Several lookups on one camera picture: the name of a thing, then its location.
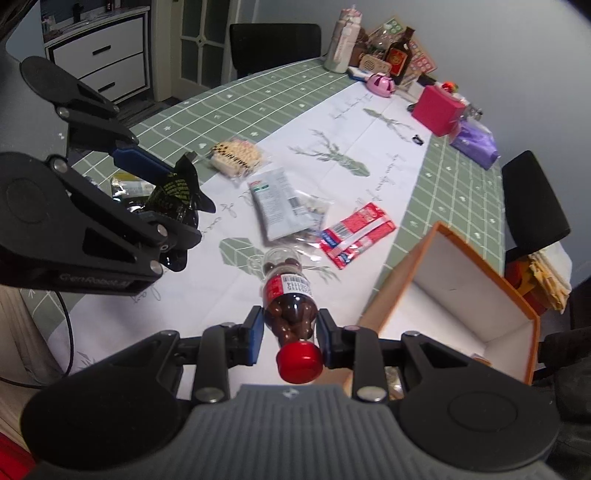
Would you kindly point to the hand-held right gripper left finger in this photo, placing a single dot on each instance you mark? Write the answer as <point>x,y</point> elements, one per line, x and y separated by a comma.
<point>255,337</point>

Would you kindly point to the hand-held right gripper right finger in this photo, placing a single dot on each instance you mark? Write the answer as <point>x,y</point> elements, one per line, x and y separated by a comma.
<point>327,339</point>

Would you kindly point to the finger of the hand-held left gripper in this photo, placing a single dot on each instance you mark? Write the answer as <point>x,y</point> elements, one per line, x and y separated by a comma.
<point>152,233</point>
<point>138,159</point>

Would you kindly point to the small yellow green packet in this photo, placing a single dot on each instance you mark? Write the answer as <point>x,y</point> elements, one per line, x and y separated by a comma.
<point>129,184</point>

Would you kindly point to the black snack packet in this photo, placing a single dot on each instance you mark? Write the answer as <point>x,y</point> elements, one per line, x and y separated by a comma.
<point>178,194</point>

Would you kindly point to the rice cracker packet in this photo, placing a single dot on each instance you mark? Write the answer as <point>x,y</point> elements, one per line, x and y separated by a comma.
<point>235,154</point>

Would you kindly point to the red snack packet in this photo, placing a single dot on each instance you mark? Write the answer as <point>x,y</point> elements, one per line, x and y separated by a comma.
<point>358,230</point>

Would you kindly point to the grey white snack packet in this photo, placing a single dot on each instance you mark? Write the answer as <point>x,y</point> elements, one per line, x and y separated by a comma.
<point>277,203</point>

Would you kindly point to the clear plastic snack packet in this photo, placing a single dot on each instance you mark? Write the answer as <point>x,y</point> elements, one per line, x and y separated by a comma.
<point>316,207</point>

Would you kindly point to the orange cardboard box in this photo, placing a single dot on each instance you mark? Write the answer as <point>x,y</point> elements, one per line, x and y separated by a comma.
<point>461,286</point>

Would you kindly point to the white drawer cabinet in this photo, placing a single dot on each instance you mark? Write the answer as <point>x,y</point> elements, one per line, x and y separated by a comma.
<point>101,55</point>

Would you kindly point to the glass paned door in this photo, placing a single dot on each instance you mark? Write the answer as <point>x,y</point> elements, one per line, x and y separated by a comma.
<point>203,41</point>

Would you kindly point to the white table runner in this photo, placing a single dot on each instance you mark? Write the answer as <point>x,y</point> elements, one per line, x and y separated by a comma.
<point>295,124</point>

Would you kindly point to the black chair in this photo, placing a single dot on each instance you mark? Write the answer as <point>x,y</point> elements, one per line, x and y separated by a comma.
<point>535,203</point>
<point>272,46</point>

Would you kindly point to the white thermos bottle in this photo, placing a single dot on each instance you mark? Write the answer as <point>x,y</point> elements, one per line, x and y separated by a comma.
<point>341,41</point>

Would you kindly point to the small blue white box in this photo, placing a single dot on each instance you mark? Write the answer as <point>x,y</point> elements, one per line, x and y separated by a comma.
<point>358,73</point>

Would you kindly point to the purple tissue pack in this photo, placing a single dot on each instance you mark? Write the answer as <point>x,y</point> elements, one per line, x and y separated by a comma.
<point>475,143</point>

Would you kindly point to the red cloth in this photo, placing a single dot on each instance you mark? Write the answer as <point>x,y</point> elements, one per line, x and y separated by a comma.
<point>11,457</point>

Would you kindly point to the pink box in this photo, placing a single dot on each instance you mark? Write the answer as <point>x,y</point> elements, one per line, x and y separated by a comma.
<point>436,110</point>

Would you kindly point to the pink round container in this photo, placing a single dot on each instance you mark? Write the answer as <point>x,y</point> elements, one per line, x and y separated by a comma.
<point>381,85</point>

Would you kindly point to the small beige radio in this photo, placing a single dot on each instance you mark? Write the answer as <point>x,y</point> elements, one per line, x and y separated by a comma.
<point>374,63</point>

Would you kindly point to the clear plastic bottle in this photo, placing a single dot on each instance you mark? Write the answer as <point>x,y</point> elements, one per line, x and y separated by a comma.
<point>378,41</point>

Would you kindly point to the small red toy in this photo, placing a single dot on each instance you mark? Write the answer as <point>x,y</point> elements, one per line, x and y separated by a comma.
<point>447,86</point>

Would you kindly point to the brown glass bottle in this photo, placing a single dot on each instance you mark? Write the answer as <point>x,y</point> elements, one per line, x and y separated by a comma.
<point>399,57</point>

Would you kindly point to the green dot sticker sheet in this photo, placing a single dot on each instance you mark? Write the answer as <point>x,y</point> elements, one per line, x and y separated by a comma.
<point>391,25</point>

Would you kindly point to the red dot sticker sheet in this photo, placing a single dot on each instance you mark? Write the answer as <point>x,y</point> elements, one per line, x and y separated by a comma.
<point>422,57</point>

